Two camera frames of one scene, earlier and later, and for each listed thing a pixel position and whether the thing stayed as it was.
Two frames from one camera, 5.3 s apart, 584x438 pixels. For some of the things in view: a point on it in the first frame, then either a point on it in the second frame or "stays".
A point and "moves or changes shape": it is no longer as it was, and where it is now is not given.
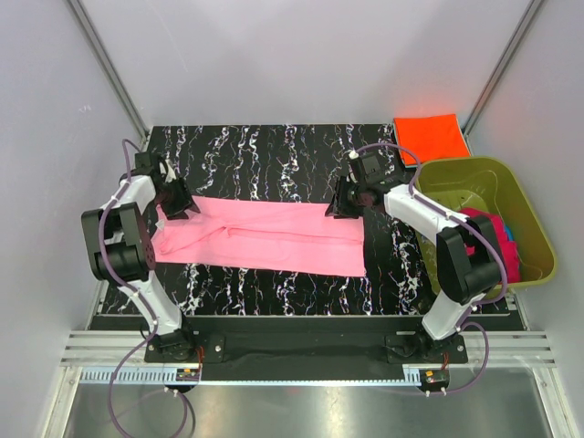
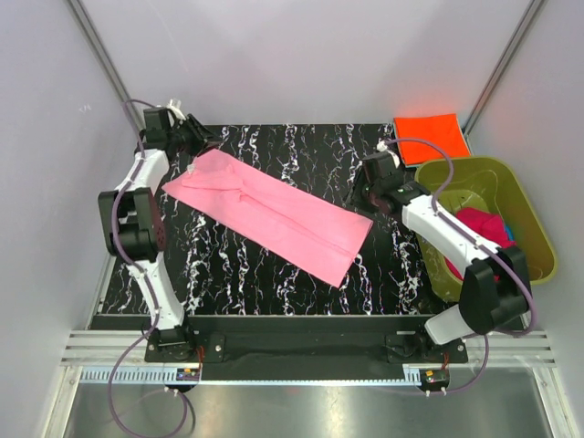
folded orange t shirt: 431,138 stays
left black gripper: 184,200 -> 201,134
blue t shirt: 508,231 stays
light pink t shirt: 290,235 moves or changes shape
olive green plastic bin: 460,184 stays
